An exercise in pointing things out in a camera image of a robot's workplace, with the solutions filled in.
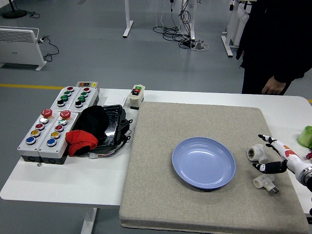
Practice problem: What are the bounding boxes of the person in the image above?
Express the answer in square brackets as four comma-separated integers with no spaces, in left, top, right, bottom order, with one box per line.
[235,0,312,96]

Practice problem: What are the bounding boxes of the black heater cable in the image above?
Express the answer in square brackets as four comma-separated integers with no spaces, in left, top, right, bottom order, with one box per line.
[42,37,60,63]

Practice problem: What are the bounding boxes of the black cloth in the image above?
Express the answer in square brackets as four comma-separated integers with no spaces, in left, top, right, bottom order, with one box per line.
[73,105,110,137]

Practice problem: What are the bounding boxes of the small grey switch box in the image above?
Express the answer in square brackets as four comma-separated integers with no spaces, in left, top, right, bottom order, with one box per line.
[76,81,99,88]

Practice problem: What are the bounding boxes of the blue round plate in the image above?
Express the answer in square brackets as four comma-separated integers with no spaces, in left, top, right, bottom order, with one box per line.
[172,137,236,191]

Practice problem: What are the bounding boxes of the black floor cable bundle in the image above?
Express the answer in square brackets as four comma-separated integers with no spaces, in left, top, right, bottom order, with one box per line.
[153,0,198,49]

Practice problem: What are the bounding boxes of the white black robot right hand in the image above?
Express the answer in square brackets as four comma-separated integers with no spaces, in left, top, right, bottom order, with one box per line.
[252,134,307,175]

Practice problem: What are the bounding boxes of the red cloth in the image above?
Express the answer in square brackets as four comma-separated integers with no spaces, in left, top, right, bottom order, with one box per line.
[65,130,99,157]

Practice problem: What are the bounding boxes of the white panel heater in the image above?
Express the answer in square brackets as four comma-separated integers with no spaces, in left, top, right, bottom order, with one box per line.
[0,26,48,72]

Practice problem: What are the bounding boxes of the green translucent cup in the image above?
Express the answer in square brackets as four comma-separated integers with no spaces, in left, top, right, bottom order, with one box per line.
[297,125,312,148]

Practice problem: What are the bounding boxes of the white pipe tee fitting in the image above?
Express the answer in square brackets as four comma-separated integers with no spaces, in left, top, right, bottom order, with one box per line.
[247,143,268,164]

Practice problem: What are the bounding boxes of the coloured wire harness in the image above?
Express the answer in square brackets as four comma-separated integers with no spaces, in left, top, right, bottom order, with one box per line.
[81,143,128,159]

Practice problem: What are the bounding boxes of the white paper sheet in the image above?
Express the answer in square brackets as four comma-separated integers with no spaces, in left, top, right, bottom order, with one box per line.
[99,95,129,108]

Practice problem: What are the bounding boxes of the black plastic tray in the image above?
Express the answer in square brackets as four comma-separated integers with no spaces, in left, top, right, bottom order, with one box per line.
[73,104,127,148]

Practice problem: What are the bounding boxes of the grey-brown mat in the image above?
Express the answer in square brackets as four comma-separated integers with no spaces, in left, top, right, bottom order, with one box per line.
[118,101,310,234]

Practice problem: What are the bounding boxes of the button box red mushroom button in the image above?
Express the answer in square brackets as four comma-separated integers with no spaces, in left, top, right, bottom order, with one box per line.
[38,109,80,165]
[17,109,59,163]

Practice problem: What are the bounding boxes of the button box green buttons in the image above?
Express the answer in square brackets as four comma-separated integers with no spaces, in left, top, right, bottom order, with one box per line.
[50,86,82,111]
[68,87,100,112]

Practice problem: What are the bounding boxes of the black stand base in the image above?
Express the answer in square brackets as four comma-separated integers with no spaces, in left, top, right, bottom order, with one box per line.
[2,0,28,19]

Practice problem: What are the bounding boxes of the white desk leg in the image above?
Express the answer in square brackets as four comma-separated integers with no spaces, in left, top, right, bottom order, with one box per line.
[188,0,197,41]
[122,0,135,38]

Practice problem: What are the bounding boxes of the white green-red switch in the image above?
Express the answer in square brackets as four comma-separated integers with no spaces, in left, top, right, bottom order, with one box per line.
[128,84,146,111]

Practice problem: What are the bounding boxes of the white table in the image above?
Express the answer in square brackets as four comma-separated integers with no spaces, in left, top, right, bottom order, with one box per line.
[0,88,312,234]

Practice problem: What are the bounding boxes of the white desk frame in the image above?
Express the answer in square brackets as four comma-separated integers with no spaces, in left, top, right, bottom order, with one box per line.
[221,0,252,58]

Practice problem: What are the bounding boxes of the person's left hand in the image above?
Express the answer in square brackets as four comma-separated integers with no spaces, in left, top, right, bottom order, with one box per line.
[262,76,287,96]

